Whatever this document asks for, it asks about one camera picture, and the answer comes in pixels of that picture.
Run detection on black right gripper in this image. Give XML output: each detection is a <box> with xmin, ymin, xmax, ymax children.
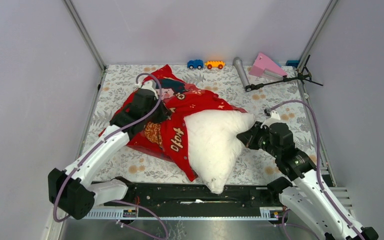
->
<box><xmin>237</xmin><ymin>120</ymin><xmax>281</xmax><ymax>158</ymax></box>

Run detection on red cartoon print pillowcase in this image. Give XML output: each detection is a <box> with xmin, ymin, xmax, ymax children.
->
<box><xmin>98</xmin><ymin>64</ymin><xmax>248</xmax><ymax>183</ymax></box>

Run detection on white pillow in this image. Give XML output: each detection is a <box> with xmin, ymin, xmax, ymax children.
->
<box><xmin>184</xmin><ymin>110</ymin><xmax>255</xmax><ymax>194</ymax></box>

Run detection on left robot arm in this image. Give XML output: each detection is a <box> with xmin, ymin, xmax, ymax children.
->
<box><xmin>47</xmin><ymin>87</ymin><xmax>170</xmax><ymax>223</ymax></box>

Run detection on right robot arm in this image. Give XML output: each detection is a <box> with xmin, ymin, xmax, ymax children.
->
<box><xmin>236</xmin><ymin>121</ymin><xmax>379</xmax><ymax>240</ymax></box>

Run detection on floral fern print sheet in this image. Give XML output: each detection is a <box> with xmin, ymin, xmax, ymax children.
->
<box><xmin>82</xmin><ymin>64</ymin><xmax>316</xmax><ymax>185</ymax></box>

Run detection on blue toy car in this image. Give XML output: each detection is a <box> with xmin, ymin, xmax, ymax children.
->
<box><xmin>187</xmin><ymin>59</ymin><xmax>204</xmax><ymax>70</ymax></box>

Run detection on yellow toy car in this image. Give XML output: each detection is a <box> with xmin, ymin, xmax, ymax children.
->
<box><xmin>204</xmin><ymin>60</ymin><xmax>226</xmax><ymax>70</ymax></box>

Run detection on silver microphone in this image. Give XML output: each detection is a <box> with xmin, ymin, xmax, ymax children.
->
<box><xmin>232</xmin><ymin>57</ymin><xmax>250</xmax><ymax>91</ymax></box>

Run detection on pink wedge block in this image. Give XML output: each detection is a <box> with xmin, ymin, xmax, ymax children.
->
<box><xmin>248</xmin><ymin>52</ymin><xmax>288</xmax><ymax>79</ymax></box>

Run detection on black tripod stand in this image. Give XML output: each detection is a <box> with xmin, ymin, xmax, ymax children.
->
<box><xmin>246</xmin><ymin>55</ymin><xmax>323</xmax><ymax>92</ymax></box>

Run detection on blue block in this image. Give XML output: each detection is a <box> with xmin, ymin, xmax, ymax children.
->
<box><xmin>285</xmin><ymin>60</ymin><xmax>300</xmax><ymax>68</ymax></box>

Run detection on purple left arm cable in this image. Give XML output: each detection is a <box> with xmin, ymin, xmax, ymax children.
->
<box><xmin>52</xmin><ymin>72</ymin><xmax>164</xmax><ymax>223</ymax></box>

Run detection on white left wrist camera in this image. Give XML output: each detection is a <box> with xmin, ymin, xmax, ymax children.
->
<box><xmin>135</xmin><ymin>80</ymin><xmax>160</xmax><ymax>99</ymax></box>

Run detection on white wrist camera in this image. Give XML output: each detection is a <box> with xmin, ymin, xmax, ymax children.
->
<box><xmin>135</xmin><ymin>80</ymin><xmax>160</xmax><ymax>99</ymax></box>
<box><xmin>262</xmin><ymin>110</ymin><xmax>282</xmax><ymax>127</ymax></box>

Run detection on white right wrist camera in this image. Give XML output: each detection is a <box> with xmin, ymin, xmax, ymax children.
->
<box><xmin>262</xmin><ymin>110</ymin><xmax>282</xmax><ymax>127</ymax></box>

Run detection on slotted aluminium rail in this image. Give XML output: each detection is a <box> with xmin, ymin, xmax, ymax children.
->
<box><xmin>84</xmin><ymin>206</ymin><xmax>281</xmax><ymax>221</ymax></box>

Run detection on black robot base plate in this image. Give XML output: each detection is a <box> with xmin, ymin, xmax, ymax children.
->
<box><xmin>104</xmin><ymin>182</ymin><xmax>287</xmax><ymax>215</ymax></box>

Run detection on left aluminium frame post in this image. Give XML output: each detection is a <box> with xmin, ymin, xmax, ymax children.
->
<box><xmin>62</xmin><ymin>0</ymin><xmax>107</xmax><ymax>72</ymax></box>

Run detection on aluminium frame post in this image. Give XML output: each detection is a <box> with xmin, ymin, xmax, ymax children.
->
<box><xmin>62</xmin><ymin>0</ymin><xmax>107</xmax><ymax>72</ymax></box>
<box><xmin>298</xmin><ymin>0</ymin><xmax>339</xmax><ymax>68</ymax></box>

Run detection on right aluminium frame post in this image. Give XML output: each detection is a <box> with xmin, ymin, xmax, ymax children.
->
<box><xmin>298</xmin><ymin>0</ymin><xmax>339</xmax><ymax>68</ymax></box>

